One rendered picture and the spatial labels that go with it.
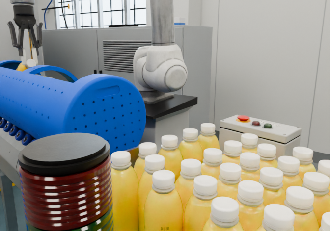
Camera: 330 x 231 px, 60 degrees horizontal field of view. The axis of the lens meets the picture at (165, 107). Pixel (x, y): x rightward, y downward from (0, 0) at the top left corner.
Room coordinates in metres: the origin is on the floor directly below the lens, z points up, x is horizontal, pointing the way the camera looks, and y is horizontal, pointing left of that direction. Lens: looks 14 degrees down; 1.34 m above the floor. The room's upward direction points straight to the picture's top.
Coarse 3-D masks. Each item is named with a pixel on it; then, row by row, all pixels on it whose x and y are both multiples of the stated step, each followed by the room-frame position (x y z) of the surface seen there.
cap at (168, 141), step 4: (164, 136) 0.65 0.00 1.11; (168, 136) 0.66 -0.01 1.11; (172, 136) 0.66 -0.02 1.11; (176, 136) 0.65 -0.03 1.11; (164, 140) 0.63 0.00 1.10; (168, 140) 0.63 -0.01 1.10; (172, 140) 0.63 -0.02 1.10; (176, 140) 0.64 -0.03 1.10; (164, 144) 0.63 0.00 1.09; (168, 144) 0.63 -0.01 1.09; (172, 144) 0.63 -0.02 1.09; (176, 144) 0.64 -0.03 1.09
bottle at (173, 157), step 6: (162, 150) 0.64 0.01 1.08; (168, 150) 0.63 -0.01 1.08; (174, 150) 0.64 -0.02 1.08; (168, 156) 0.62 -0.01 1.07; (174, 156) 0.62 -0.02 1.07; (180, 156) 0.64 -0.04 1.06; (168, 162) 0.62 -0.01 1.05; (174, 162) 0.62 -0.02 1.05; (180, 162) 0.63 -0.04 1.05; (168, 168) 0.61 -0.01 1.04; (174, 168) 0.62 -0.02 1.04; (180, 168) 0.62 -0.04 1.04; (174, 174) 0.62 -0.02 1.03
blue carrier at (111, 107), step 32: (0, 64) 1.34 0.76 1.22; (0, 96) 1.08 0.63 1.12; (32, 96) 0.88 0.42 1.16; (64, 96) 0.76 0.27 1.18; (96, 96) 0.77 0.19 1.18; (128, 96) 0.85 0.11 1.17; (32, 128) 0.87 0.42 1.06; (64, 128) 0.70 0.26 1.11; (96, 128) 0.77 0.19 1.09; (128, 128) 0.84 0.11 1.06
